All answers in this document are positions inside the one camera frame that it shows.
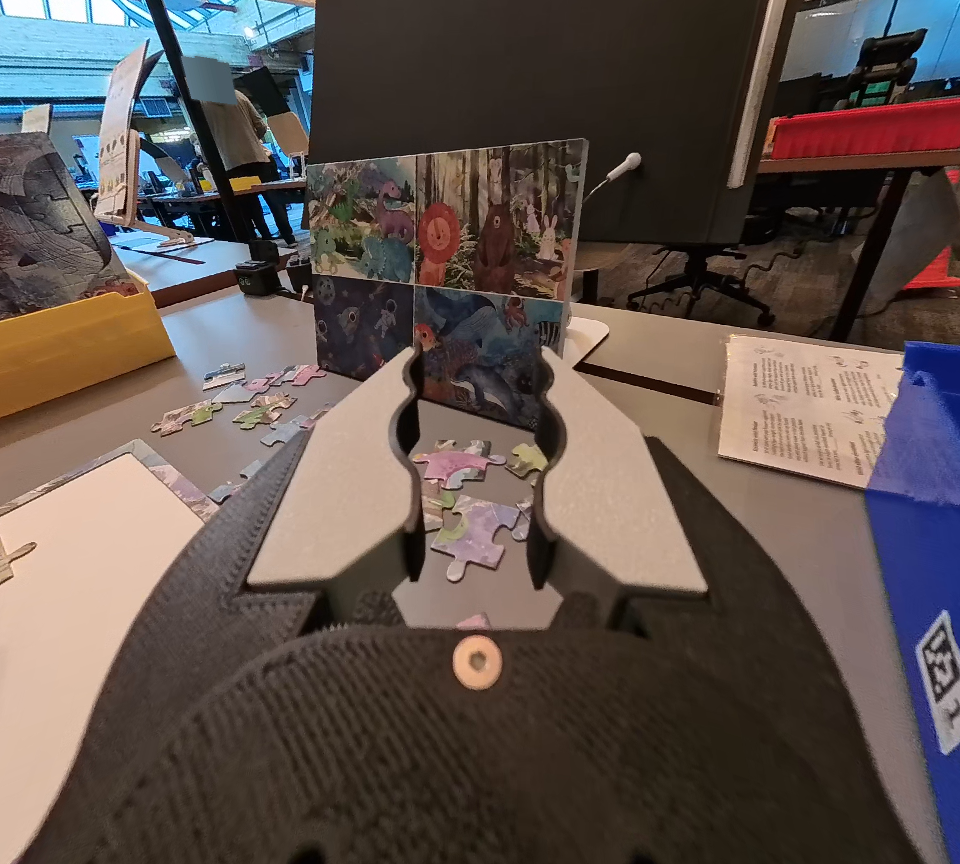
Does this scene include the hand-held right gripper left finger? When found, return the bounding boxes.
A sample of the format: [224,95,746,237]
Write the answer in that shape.
[246,345,431,624]

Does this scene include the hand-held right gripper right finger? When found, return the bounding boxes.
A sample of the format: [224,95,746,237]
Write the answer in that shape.
[527,347,711,624]

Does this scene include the jigsaw puzzle pieces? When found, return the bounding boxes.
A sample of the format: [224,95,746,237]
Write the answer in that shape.
[150,360,550,629]

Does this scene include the white puzzle tray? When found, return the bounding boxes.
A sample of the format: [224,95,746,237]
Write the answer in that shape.
[0,438,222,861]

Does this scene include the laminated instruction sheet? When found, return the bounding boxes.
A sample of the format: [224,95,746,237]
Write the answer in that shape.
[716,333,905,490]

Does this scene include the black office chair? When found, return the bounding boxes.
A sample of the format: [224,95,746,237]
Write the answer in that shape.
[626,245,777,329]

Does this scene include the black charger box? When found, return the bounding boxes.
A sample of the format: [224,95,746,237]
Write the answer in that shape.
[234,239,281,297]

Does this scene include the wooden stool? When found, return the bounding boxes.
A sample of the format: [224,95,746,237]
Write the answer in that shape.
[573,242,631,303]

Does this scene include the brown wooden desk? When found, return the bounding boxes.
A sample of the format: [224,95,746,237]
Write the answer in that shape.
[112,234,312,310]

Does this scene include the blue plastic bin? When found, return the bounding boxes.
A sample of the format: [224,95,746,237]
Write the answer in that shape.
[864,339,960,864]

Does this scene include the yellow plastic bin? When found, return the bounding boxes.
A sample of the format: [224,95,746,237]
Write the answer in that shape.
[0,283,177,420]

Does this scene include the animal picture board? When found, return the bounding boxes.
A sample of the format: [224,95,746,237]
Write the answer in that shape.
[306,138,590,430]

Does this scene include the ocean picture puzzle board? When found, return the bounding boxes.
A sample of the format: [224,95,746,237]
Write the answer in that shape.
[0,129,144,321]

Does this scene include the long wooden table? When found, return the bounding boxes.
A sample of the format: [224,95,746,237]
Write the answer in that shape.
[756,148,960,342]

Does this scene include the red plastic bin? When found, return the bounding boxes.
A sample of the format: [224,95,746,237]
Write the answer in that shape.
[768,98,960,162]

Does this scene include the black divider panel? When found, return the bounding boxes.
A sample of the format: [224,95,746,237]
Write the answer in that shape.
[307,0,815,246]

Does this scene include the black gaming chair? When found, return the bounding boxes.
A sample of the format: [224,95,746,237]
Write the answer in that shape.
[836,28,929,109]

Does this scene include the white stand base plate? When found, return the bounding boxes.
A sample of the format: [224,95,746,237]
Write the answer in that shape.
[562,319,610,359]

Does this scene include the white cable with plug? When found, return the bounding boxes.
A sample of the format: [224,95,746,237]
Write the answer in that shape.
[581,152,644,205]

